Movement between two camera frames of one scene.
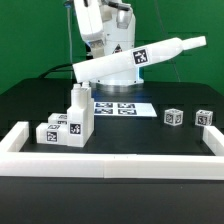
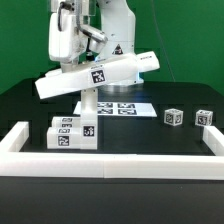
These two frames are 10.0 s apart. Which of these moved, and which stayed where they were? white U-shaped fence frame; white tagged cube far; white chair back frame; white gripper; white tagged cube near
Moved: white gripper; white chair back frame
Stayed: white tagged cube far; white U-shaped fence frame; white tagged cube near
